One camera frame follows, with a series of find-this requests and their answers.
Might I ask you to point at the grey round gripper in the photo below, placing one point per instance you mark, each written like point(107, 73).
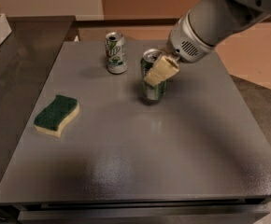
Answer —
point(184, 45)

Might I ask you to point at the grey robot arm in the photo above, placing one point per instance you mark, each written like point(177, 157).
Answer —
point(202, 29)

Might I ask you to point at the white 7up can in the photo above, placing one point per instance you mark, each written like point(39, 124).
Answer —
point(115, 45)

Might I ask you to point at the green yellow sponge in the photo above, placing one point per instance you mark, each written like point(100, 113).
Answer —
point(54, 117)

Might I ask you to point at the drawer front under table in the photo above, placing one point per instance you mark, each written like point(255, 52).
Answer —
point(212, 214)

